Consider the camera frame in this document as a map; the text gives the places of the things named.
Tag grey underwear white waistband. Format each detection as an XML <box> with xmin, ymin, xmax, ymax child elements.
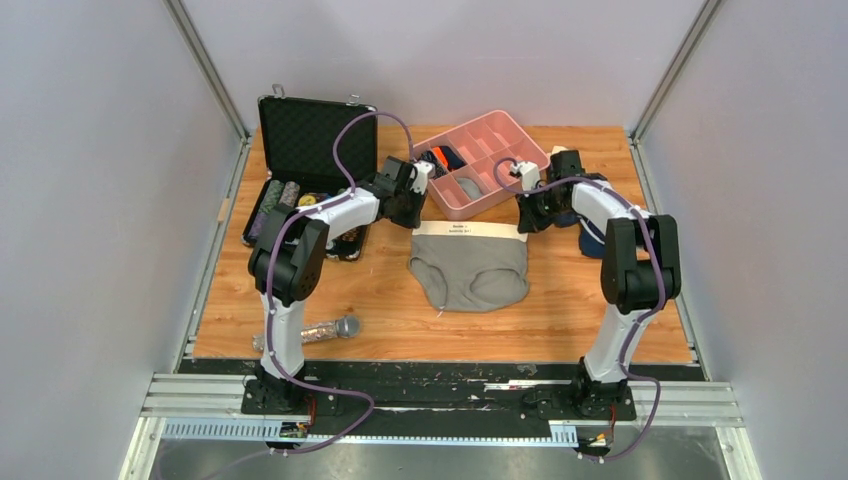
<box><xmin>408</xmin><ymin>221</ymin><xmax>530</xmax><ymax>313</ymax></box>

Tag rolled navy underwear in tray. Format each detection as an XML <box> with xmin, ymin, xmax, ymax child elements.
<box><xmin>439</xmin><ymin>145</ymin><xmax>466</xmax><ymax>171</ymax></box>

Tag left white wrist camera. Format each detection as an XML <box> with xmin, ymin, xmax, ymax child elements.
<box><xmin>410</xmin><ymin>161</ymin><xmax>435</xmax><ymax>195</ymax></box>

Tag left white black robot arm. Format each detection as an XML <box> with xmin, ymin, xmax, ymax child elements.
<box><xmin>243</xmin><ymin>157</ymin><xmax>434</xmax><ymax>413</ymax></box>

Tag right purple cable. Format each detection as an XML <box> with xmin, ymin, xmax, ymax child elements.
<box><xmin>491</xmin><ymin>156</ymin><xmax>664</xmax><ymax>463</ymax></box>

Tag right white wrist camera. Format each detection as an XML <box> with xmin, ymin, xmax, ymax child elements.
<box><xmin>510</xmin><ymin>161</ymin><xmax>541</xmax><ymax>193</ymax></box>

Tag pink compartment organizer tray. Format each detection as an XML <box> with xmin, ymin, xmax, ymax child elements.
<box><xmin>413</xmin><ymin>110</ymin><xmax>550</xmax><ymax>220</ymax></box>

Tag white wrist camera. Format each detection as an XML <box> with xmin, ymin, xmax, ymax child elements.
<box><xmin>410</xmin><ymin>161</ymin><xmax>435</xmax><ymax>195</ymax></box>
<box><xmin>510</xmin><ymin>161</ymin><xmax>541</xmax><ymax>193</ymax></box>

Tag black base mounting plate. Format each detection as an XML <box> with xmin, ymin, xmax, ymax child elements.
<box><xmin>241</xmin><ymin>360</ymin><xmax>636</xmax><ymax>437</ymax></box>

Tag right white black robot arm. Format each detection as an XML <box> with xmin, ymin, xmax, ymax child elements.
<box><xmin>508</xmin><ymin>150</ymin><xmax>682</xmax><ymax>418</ymax></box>

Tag black poker chip case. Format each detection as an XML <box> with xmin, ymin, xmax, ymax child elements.
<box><xmin>242</xmin><ymin>83</ymin><xmax>377</xmax><ymax>262</ymax></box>

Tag aluminium frame rail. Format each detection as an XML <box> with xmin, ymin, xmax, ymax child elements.
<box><xmin>120</xmin><ymin>374</ymin><xmax>760</xmax><ymax>479</ymax></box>

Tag rolled grey underwear in tray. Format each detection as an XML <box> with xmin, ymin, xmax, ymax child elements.
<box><xmin>456</xmin><ymin>177</ymin><xmax>483</xmax><ymax>201</ymax></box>

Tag navy blue underwear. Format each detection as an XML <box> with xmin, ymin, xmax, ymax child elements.
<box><xmin>578</xmin><ymin>217</ymin><xmax>605</xmax><ymax>259</ymax></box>

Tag glitter handle microphone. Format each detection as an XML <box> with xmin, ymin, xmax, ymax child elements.
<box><xmin>272</xmin><ymin>315</ymin><xmax>361</xmax><ymax>351</ymax></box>

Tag rolled orange underwear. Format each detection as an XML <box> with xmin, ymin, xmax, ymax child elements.
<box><xmin>431</xmin><ymin>148</ymin><xmax>449</xmax><ymax>170</ymax></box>

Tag rolled dark patterned underwear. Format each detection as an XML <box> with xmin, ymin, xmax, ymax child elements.
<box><xmin>417</xmin><ymin>150</ymin><xmax>449</xmax><ymax>180</ymax></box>

